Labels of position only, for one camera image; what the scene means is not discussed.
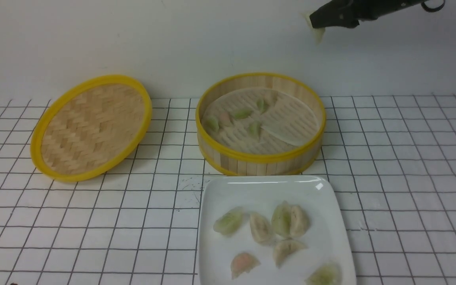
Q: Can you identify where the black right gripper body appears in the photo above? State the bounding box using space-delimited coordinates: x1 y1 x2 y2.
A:
347 0 426 22

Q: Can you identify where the green dumpling in steamer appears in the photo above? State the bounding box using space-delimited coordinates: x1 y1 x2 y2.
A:
256 98 269 114
205 116 220 133
247 121 261 140
231 108 253 120

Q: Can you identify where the pink dumpling on plate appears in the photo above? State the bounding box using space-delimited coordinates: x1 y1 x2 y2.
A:
230 252 260 280

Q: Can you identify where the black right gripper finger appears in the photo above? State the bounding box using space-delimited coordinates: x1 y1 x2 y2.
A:
310 2 356 20
311 18 360 29

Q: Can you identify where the green dumpling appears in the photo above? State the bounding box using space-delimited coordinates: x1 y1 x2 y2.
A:
247 121 261 140
205 116 220 133
256 98 269 114
213 206 245 237
306 13 326 45
231 108 253 120
271 201 291 238

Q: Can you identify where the beige dumpling on plate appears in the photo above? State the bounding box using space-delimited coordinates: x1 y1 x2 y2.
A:
249 212 273 245
290 205 310 238

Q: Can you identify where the green dumpling plate corner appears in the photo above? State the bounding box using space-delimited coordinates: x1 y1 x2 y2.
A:
304 262 342 285

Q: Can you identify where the bamboo steamer lid yellow rim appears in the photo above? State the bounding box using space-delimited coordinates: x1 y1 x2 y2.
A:
30 74 152 182

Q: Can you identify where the white mesh steamer liner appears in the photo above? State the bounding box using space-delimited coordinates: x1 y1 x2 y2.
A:
201 88 319 155

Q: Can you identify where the bamboo steamer basket yellow rim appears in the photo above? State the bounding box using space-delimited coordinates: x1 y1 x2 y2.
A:
195 72 326 176

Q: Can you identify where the beige dumpling lower plate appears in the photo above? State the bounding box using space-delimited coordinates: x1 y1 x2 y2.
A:
272 239 308 268

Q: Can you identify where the pink dumpling in steamer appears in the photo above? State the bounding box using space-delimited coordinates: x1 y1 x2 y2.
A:
218 111 233 127

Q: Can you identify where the white square plate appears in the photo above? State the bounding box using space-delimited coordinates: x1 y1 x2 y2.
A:
197 175 357 285

